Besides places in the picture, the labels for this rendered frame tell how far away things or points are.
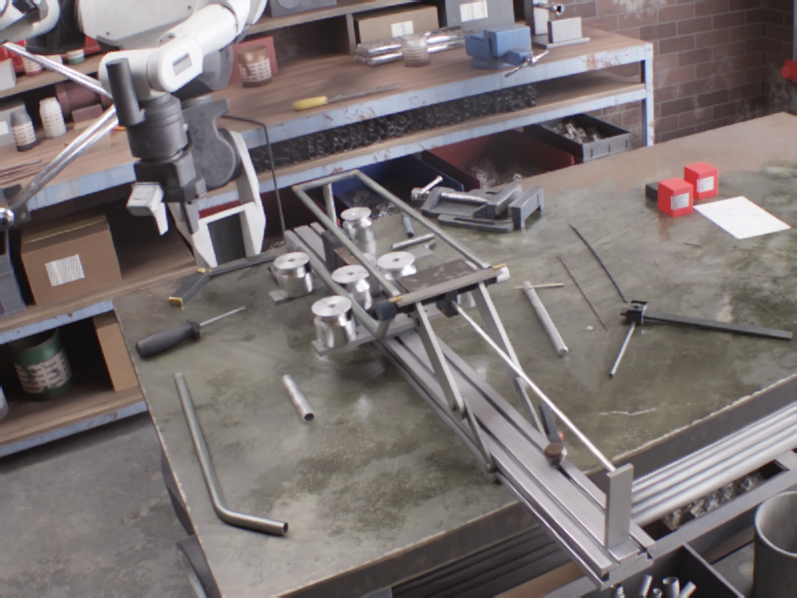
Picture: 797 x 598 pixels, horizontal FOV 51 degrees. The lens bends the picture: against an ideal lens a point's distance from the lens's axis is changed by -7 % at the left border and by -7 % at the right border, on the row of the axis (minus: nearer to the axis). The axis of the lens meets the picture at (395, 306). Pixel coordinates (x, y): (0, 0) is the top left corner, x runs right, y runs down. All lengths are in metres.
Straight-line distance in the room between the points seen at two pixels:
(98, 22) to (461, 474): 1.13
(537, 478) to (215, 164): 1.04
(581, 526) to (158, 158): 0.82
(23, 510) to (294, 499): 1.73
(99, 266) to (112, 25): 1.02
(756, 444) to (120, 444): 1.78
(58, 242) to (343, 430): 1.64
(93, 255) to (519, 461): 1.82
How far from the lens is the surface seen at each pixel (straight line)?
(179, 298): 1.41
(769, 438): 2.10
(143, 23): 1.71
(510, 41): 2.71
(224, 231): 1.81
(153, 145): 1.33
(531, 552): 1.80
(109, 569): 2.33
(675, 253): 1.41
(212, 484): 0.99
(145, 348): 1.28
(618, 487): 0.79
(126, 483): 2.58
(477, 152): 3.36
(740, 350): 1.17
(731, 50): 4.49
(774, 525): 2.00
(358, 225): 1.49
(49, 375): 2.81
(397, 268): 1.20
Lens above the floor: 1.49
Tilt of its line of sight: 28 degrees down
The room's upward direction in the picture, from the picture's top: 8 degrees counter-clockwise
